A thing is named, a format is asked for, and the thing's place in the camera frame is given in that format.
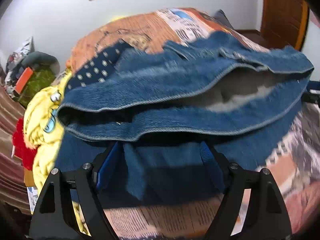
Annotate printed papers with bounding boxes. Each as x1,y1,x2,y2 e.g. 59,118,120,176
27,186,39,214

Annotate brown wooden door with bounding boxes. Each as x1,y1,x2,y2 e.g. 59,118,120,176
260,0,311,52

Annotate pile of mixed clutter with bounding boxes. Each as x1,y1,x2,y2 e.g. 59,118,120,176
3,36,34,93

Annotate grey pillow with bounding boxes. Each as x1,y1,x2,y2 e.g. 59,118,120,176
22,51,61,73

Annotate green patterned cloth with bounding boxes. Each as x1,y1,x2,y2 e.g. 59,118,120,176
17,67,57,109

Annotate striped brown curtain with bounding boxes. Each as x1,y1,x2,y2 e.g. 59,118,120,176
0,86,35,215

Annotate orange box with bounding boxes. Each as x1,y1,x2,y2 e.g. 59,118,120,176
13,67,34,94

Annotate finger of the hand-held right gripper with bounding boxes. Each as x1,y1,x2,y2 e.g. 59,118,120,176
302,80,320,104

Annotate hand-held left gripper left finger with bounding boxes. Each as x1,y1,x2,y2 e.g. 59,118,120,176
29,141,121,240

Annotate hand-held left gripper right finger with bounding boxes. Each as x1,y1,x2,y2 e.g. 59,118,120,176
199,140,293,240

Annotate red garment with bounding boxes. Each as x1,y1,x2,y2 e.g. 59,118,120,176
12,118,38,171

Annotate grey bag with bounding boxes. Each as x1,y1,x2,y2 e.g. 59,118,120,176
213,9,236,31

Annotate navy dotted cloth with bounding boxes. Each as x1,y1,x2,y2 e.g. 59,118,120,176
65,42,131,91

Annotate blue denim jacket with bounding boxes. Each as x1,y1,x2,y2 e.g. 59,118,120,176
54,31,315,210

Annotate yellow cartoon garment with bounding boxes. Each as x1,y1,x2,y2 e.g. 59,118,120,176
23,69,91,236

